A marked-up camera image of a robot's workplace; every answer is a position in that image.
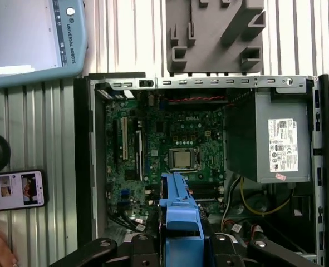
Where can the grey parts rack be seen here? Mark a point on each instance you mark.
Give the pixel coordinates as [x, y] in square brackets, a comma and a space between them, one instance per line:
[208, 55]

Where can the hard disk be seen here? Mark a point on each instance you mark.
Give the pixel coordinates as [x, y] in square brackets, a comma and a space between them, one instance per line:
[181, 217]

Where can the pale blue teach pendant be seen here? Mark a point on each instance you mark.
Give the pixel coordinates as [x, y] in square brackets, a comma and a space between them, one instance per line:
[69, 41]

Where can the silver CPU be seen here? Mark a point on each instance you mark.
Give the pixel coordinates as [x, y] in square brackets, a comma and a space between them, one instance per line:
[183, 159]

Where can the smartphone with lit screen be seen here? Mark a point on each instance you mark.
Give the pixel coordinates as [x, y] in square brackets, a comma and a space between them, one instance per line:
[14, 192]

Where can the black expansion slot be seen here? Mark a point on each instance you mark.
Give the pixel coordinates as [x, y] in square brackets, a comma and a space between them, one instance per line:
[115, 142]
[137, 155]

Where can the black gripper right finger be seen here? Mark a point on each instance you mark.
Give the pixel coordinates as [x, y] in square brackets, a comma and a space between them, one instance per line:
[228, 250]

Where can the black RAM slot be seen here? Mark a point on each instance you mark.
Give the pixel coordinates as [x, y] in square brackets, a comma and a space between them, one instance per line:
[208, 189]
[208, 199]

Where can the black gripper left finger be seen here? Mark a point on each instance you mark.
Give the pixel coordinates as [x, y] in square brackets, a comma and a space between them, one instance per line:
[136, 250]

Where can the grey power supply unit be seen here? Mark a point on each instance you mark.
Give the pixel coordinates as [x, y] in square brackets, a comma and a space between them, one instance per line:
[247, 139]

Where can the CPU socket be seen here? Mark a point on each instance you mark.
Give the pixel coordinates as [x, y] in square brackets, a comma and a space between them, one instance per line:
[198, 160]

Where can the black open PC case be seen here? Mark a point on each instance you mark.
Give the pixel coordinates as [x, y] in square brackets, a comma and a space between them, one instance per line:
[82, 167]

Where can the green motherboard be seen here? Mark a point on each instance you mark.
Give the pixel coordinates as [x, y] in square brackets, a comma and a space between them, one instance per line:
[153, 139]

